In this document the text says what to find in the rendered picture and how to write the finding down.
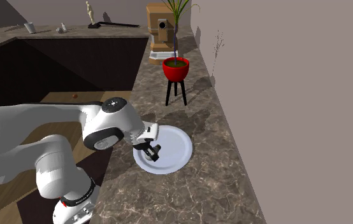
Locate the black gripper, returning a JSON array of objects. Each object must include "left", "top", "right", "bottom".
[{"left": 132, "top": 139, "right": 162, "bottom": 163}]

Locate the white round plate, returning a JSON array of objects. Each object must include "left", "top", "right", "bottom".
[{"left": 133, "top": 125, "right": 194, "bottom": 176}]

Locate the red potted plant on stand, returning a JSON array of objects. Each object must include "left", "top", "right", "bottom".
[{"left": 161, "top": 0, "right": 201, "bottom": 107}]

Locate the brown box coffee machine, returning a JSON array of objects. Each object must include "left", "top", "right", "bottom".
[{"left": 146, "top": 3, "right": 180, "bottom": 66}]

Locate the pale figure on black base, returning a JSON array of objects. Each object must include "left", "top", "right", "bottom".
[{"left": 85, "top": 1, "right": 141, "bottom": 30}]

